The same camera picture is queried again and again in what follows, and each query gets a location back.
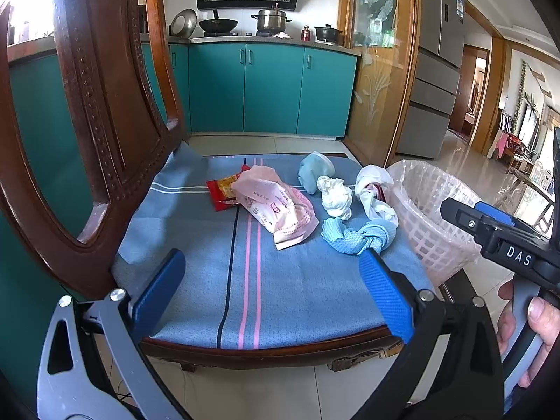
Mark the steel cooking pot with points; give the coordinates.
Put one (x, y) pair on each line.
(271, 21)

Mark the pink plastic bag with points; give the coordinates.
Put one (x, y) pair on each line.
(275, 205)

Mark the wooden table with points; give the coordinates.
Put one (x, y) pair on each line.
(525, 179)

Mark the green hanging garland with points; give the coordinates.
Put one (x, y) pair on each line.
(521, 96)

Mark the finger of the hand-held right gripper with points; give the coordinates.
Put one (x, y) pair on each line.
(492, 210)
(459, 214)

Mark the blue striped seat cushion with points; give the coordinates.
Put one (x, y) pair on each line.
(284, 293)

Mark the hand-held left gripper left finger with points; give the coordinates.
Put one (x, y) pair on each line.
(159, 284)

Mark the white plastic basket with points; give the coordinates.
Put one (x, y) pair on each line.
(433, 236)

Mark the white tissue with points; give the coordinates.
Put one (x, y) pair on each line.
(337, 199)

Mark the white rag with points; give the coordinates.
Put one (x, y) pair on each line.
(279, 34)

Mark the steel pot lid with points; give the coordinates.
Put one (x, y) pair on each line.
(183, 24)

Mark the black gas stove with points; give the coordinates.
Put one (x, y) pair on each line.
(243, 34)

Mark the grey refrigerator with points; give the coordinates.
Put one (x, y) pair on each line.
(433, 52)

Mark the light blue face mask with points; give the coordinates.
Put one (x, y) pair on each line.
(313, 173)

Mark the black wok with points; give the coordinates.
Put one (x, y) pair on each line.
(218, 25)

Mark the red snack wrapper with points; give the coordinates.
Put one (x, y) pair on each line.
(221, 188)

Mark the pink cloth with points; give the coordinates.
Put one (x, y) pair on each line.
(502, 144)

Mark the wooden framed glass door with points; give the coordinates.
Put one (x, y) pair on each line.
(380, 74)

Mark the carved wooden chair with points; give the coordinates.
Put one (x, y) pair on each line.
(100, 140)

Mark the teal kitchen cabinet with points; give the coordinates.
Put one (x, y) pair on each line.
(271, 87)
(48, 148)

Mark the person's right hand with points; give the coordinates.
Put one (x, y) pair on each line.
(541, 315)

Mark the white plastic bag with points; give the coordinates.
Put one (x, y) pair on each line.
(369, 179)

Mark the small red bottle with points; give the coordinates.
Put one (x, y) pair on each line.
(306, 34)

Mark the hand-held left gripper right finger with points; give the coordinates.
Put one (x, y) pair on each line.
(387, 297)

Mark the wooden door frame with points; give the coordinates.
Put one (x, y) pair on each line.
(492, 96)

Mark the black casserole pot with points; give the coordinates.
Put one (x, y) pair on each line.
(329, 35)

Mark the blue waffle cloth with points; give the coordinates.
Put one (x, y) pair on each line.
(350, 240)

